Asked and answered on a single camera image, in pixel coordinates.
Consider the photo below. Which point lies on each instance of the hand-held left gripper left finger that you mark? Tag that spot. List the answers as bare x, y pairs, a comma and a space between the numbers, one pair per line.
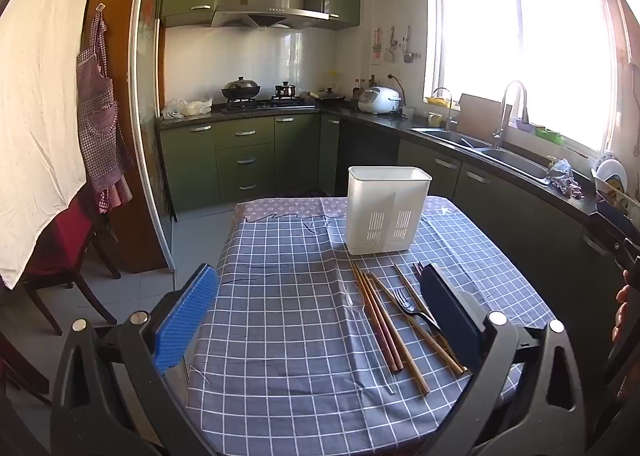
187, 318

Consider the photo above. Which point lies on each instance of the dark kitchen countertop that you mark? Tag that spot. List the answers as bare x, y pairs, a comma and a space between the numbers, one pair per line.
380, 119

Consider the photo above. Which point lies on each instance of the kitchen window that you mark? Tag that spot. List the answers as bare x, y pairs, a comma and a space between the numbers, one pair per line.
500, 61

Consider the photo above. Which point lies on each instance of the white plate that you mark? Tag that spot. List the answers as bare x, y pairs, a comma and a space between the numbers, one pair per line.
612, 176

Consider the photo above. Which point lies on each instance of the light wooden chopstick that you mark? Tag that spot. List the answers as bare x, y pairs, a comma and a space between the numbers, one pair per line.
450, 361
406, 284
404, 351

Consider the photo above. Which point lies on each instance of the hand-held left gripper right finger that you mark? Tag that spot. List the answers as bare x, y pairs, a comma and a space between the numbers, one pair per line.
450, 316

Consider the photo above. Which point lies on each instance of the white hanging cloth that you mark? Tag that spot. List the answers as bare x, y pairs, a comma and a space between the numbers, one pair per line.
40, 86

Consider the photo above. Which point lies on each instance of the small chrome faucet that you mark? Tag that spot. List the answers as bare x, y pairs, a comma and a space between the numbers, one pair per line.
450, 109

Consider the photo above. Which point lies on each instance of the small pale cup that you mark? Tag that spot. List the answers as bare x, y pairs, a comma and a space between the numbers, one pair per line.
434, 119

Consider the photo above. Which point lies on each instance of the dark sauce bottle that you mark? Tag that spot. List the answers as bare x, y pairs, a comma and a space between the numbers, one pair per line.
356, 89

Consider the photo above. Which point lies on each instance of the glass sliding door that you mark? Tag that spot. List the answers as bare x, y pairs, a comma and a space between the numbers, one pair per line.
150, 61

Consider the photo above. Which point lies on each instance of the checkered apron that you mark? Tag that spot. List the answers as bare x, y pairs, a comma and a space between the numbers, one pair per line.
97, 126

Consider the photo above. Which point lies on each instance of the blue checkered tablecloth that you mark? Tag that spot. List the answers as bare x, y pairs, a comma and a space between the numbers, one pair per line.
280, 311

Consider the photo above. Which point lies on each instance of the crumpled patterned cloth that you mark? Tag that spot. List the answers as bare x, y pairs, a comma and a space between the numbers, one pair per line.
565, 179

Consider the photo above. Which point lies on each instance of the white plastic bags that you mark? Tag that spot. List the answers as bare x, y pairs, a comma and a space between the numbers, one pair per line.
192, 107

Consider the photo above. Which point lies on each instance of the red wooden chair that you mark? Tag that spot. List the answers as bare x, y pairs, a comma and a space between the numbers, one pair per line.
55, 246

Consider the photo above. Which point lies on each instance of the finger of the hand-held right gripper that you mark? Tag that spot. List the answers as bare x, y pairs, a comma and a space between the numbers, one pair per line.
607, 233

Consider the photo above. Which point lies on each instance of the wooden door frame panel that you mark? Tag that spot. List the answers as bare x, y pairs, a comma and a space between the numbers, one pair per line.
117, 11

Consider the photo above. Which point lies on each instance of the steel double sink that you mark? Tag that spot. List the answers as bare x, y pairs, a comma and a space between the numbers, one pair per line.
510, 161

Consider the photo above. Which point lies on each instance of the small black pot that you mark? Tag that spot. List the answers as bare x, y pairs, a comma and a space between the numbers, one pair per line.
285, 90

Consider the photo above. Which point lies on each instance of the green container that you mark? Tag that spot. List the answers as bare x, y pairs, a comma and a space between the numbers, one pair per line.
549, 135

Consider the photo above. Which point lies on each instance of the wooden cutting board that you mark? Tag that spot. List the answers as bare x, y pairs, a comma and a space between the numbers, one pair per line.
475, 116

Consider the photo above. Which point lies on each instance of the green base cabinets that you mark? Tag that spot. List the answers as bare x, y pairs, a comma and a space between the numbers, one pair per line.
190, 166

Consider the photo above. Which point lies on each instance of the white plastic utensil holder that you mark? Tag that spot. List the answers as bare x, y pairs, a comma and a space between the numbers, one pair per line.
380, 196

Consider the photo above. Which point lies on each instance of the black wok with lid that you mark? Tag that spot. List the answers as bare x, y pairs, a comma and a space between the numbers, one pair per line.
241, 89

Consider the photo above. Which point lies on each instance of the hanging kitchen utensil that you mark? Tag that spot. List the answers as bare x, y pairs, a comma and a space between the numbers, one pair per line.
377, 44
408, 51
392, 44

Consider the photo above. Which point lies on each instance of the tall chrome faucet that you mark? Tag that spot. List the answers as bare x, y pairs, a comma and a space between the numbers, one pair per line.
504, 104

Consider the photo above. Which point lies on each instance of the person's right hand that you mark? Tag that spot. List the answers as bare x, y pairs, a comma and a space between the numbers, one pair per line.
622, 313

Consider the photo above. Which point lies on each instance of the white rice cooker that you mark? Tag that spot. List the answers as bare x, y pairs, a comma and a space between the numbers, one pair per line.
377, 100

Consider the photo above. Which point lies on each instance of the black pan with lid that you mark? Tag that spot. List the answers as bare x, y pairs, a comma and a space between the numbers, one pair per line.
331, 95

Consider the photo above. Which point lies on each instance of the gas stove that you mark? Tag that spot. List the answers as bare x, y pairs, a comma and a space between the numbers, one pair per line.
270, 105

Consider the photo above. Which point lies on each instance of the black built-in appliance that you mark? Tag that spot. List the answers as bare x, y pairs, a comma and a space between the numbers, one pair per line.
367, 156

